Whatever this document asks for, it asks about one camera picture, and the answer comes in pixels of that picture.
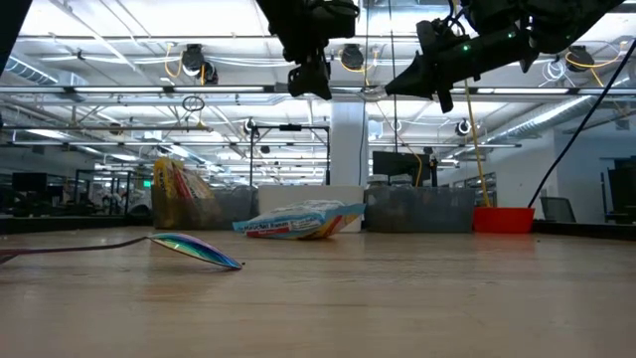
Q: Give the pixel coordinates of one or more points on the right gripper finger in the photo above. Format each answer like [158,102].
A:
[415,77]
[422,93]

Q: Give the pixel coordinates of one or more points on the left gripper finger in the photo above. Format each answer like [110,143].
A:
[313,82]

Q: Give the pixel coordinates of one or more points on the white-capped white-label spice jar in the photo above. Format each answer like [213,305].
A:
[380,181]

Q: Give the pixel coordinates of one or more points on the blue-edged ramen packet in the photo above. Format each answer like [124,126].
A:
[298,221]

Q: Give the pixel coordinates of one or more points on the green and pink ramen packet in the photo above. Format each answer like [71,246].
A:
[191,191]

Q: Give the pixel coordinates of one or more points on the yellow Maruchan ramen packet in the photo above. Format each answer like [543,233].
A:
[161,189]

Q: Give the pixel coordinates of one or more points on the rainbow iridescent metal spoon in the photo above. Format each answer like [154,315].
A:
[199,251]

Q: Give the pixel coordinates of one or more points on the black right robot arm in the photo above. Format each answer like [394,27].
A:
[546,20]

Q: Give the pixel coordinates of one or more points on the white plastic bin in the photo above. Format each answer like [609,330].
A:
[308,193]

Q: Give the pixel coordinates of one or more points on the translucent grey plastic bin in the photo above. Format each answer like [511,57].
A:
[422,211]
[233,209]

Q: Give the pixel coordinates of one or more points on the red plastic bowl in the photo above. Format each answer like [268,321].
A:
[504,221]

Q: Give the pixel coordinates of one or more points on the grey mesh office chair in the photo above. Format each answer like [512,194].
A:
[556,209]

